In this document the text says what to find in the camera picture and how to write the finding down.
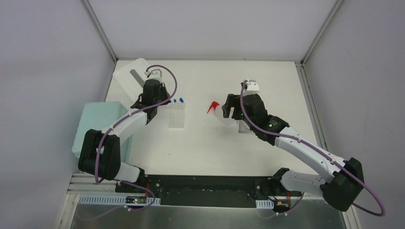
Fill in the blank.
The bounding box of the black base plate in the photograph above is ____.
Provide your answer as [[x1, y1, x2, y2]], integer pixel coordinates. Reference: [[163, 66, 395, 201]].
[[115, 175, 301, 208]]

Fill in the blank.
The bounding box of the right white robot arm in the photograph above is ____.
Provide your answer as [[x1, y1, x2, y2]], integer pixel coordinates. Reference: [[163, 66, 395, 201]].
[[222, 94, 364, 212]]

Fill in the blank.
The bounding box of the clear test tube rack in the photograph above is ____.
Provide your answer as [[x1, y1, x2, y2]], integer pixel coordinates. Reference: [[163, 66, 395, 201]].
[[169, 100, 186, 129]]

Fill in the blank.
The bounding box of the red cap wash bottle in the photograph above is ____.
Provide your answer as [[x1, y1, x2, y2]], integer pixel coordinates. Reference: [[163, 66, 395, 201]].
[[207, 101, 236, 126]]

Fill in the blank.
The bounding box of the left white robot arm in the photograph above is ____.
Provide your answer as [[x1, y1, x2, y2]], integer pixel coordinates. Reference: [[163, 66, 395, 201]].
[[78, 79, 171, 193]]

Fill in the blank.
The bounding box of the teal storage bin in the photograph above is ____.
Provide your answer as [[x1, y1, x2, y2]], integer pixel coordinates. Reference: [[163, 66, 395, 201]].
[[72, 101, 128, 157]]

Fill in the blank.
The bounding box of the white slotted cable duct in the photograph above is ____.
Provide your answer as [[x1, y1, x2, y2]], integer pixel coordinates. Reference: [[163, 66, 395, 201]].
[[78, 194, 160, 206]]

